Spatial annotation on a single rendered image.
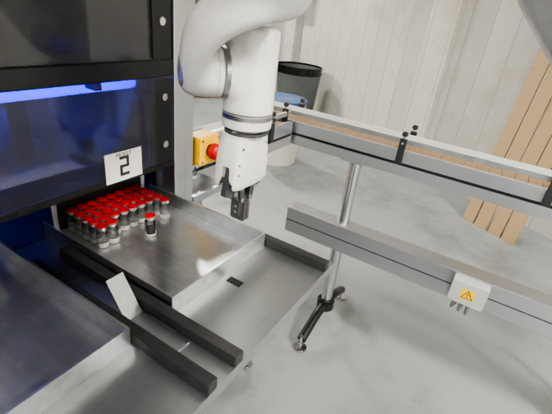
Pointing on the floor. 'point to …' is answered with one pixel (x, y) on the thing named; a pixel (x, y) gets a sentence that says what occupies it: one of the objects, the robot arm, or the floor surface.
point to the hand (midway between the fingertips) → (240, 208)
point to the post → (185, 105)
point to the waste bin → (299, 80)
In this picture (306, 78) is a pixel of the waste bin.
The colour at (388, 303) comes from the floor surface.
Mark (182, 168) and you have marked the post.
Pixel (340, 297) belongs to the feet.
